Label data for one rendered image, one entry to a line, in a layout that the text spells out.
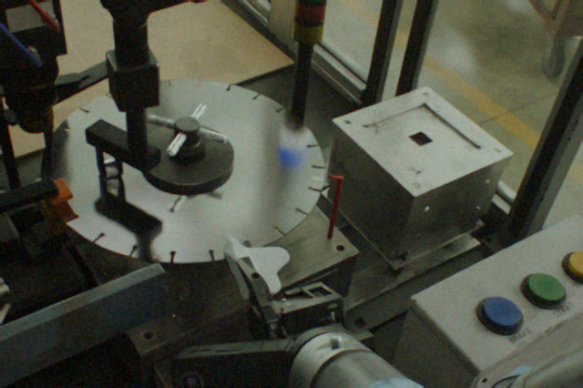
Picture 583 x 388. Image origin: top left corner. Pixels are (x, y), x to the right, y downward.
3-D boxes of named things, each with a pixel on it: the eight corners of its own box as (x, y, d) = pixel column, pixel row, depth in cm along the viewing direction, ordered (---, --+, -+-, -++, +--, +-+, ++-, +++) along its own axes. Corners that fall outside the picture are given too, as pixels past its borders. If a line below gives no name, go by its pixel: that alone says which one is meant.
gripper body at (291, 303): (324, 347, 77) (383, 396, 66) (247, 370, 74) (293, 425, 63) (316, 277, 75) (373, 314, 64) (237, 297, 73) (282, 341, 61)
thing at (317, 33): (311, 25, 110) (312, 6, 108) (328, 40, 108) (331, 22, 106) (285, 32, 108) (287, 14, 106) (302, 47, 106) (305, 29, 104)
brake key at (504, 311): (496, 301, 85) (502, 291, 83) (523, 327, 82) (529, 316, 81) (471, 315, 83) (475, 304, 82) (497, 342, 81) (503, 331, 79)
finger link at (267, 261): (270, 230, 81) (301, 297, 76) (218, 242, 79) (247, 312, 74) (272, 211, 79) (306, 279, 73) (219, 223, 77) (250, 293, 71)
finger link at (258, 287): (249, 274, 77) (280, 344, 72) (232, 279, 76) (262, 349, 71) (252, 246, 74) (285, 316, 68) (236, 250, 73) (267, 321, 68)
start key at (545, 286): (539, 279, 88) (545, 267, 87) (566, 302, 86) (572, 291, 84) (515, 291, 86) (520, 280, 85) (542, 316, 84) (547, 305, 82)
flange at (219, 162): (250, 174, 88) (250, 158, 86) (161, 200, 83) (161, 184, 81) (209, 121, 95) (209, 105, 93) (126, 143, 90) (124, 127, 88)
